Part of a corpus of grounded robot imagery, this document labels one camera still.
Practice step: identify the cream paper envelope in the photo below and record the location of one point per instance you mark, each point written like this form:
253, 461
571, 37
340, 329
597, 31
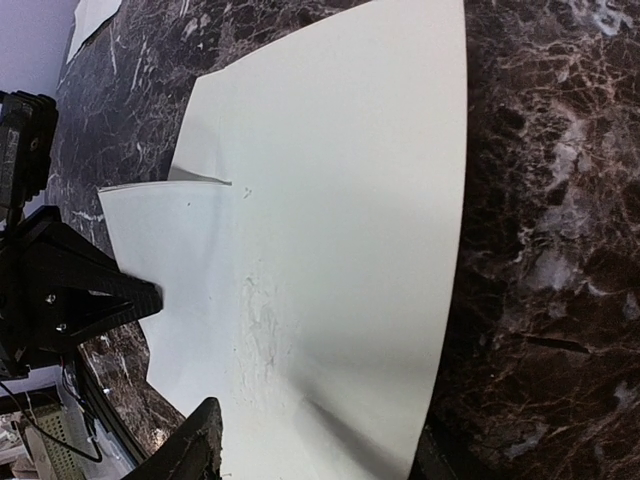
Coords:
306, 241

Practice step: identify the spare white paper sheet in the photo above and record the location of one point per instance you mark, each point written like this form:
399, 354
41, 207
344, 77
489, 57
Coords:
89, 15

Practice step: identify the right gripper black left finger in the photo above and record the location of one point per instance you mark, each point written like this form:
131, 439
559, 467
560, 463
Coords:
192, 452

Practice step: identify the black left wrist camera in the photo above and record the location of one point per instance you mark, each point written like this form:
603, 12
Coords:
28, 124

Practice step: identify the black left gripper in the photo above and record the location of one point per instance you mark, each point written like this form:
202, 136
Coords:
42, 317

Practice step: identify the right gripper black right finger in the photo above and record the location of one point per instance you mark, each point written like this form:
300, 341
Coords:
438, 456

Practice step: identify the black front table rail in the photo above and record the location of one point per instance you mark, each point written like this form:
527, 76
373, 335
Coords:
90, 390

